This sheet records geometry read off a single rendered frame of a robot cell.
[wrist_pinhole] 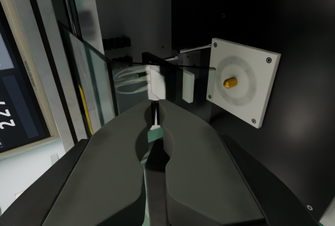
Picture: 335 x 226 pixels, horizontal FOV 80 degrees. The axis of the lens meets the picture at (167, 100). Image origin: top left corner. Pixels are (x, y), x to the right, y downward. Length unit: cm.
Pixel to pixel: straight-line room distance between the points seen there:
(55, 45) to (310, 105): 40
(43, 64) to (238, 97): 36
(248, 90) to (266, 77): 5
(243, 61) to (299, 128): 15
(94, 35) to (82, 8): 4
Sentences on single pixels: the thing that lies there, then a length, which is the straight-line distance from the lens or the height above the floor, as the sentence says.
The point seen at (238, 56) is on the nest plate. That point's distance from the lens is 42.
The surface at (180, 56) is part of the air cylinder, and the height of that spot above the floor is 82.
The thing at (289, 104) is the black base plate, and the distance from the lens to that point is 40.
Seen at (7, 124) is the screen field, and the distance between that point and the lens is 43.
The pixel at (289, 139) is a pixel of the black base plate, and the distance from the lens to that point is 43.
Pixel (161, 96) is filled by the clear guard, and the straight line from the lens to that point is 16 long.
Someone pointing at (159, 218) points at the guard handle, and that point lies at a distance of 20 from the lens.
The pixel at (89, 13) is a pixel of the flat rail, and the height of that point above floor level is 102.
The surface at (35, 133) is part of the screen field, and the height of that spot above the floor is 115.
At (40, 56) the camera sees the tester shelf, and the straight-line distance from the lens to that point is 36.
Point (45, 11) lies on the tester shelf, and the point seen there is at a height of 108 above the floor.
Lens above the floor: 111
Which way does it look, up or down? 28 degrees down
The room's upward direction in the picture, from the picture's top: 108 degrees counter-clockwise
